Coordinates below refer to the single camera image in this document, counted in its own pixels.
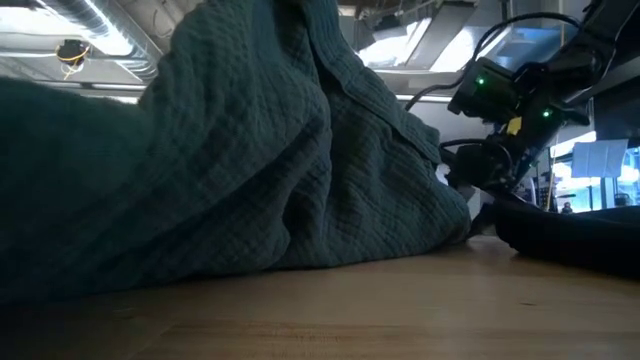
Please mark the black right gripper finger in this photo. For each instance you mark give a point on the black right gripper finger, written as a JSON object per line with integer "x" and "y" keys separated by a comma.
{"x": 482, "y": 215}

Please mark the black T-shirt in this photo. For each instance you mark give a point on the black T-shirt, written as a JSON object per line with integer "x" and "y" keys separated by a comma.
{"x": 575, "y": 240}

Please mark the dark green garment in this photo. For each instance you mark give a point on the dark green garment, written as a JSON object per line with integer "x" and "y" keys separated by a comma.
{"x": 225, "y": 150}

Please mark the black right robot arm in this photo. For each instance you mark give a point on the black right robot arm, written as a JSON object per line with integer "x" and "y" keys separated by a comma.
{"x": 605, "y": 30}

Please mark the white board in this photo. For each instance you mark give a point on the white board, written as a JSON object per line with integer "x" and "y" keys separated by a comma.
{"x": 600, "y": 157}

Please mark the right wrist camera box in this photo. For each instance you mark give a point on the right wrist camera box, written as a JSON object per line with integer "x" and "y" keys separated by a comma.
{"x": 485, "y": 90}

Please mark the rectangular metal air duct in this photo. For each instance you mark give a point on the rectangular metal air duct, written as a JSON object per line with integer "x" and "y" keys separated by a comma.
{"x": 460, "y": 50}

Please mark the silver spiral air duct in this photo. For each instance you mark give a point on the silver spiral air duct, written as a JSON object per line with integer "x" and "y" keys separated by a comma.
{"x": 125, "y": 55}

